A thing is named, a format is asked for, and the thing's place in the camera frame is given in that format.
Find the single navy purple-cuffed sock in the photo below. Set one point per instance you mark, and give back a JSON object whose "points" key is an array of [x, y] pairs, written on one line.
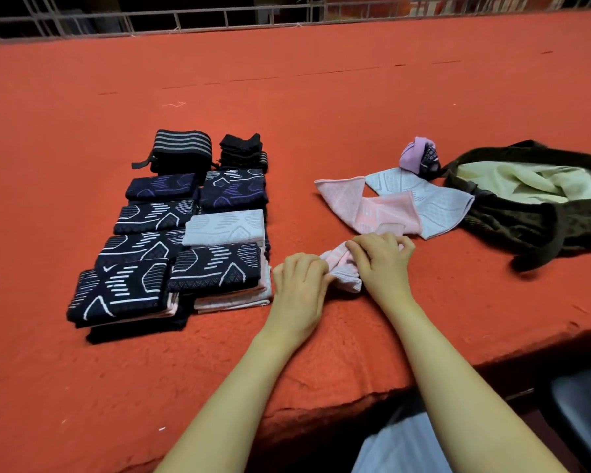
{"points": [[138, 335]]}

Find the dark grey seat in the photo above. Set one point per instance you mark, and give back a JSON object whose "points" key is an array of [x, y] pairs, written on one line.
{"points": [[583, 409]]}

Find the person's left forearm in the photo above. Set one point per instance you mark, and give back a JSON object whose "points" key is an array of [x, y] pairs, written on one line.
{"points": [[232, 414]]}

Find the single purple black sock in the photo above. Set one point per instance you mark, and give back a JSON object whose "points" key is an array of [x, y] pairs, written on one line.
{"points": [[414, 154]]}

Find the person's pale blue clothing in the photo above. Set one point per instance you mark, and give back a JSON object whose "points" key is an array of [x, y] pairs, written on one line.
{"points": [[404, 446]]}

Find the person's left hand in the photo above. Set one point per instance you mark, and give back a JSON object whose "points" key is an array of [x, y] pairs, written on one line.
{"points": [[297, 300]]}

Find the single black white-patterned sock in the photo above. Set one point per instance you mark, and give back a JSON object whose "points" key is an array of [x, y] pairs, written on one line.
{"points": [[153, 216], [138, 251], [215, 269]]}

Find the single black white-lined sock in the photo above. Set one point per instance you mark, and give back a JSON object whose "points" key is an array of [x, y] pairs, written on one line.
{"points": [[118, 293]]}

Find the person's right hand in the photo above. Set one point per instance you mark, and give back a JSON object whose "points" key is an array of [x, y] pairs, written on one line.
{"points": [[384, 271]]}

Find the single navy striped sock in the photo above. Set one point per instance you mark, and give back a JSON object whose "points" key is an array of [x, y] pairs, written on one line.
{"points": [[232, 194]]}

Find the single black grey-striped sock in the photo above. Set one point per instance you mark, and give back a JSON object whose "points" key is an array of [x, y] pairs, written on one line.
{"points": [[234, 176]]}

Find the person's right forearm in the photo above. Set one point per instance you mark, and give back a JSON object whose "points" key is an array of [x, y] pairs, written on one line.
{"points": [[478, 399]]}

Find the single navy blue-lined sock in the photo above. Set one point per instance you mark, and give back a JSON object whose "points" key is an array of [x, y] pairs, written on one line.
{"points": [[161, 187]]}

